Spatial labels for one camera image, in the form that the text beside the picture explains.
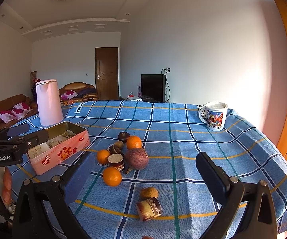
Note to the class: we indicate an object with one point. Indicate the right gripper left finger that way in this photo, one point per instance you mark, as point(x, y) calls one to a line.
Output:
point(40, 203)

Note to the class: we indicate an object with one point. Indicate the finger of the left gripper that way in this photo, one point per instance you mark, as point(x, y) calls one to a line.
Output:
point(36, 138)
point(19, 131)

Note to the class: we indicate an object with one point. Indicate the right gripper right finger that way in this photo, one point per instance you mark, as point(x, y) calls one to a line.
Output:
point(259, 217)

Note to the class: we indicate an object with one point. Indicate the orange mandarin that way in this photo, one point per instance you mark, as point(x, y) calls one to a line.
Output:
point(111, 177)
point(102, 156)
point(133, 142)

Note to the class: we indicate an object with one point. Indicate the dark water chestnut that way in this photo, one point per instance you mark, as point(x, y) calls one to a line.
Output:
point(123, 136)

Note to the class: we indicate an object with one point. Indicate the purple passion fruit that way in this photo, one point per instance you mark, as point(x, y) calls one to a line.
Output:
point(137, 158)

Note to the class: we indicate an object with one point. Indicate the small brown longan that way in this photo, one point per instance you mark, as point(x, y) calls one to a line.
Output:
point(119, 144)
point(149, 192)

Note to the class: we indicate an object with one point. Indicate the dark brown room door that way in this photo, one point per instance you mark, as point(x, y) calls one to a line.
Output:
point(106, 67)

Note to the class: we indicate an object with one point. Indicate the pink flowered cushion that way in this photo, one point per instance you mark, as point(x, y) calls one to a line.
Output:
point(18, 112)

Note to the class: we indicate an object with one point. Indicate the brown leather sofa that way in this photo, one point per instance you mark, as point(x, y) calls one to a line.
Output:
point(10, 102)

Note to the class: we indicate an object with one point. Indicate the pink electric kettle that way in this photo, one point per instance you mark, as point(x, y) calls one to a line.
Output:
point(48, 102)

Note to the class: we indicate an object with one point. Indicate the pink biscuit tin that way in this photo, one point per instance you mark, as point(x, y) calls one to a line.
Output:
point(63, 151)

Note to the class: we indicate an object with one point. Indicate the paper leaflet in tin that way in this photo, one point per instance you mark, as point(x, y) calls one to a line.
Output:
point(42, 148)

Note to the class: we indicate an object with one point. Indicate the brown leather armchair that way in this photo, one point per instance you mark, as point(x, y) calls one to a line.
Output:
point(78, 92)

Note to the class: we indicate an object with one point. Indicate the white printed mug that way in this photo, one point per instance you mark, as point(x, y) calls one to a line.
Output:
point(213, 115)

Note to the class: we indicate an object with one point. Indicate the blue plaid tablecloth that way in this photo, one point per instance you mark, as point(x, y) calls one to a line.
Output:
point(172, 135)

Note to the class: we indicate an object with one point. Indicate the black television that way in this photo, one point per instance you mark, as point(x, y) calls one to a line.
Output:
point(153, 87)

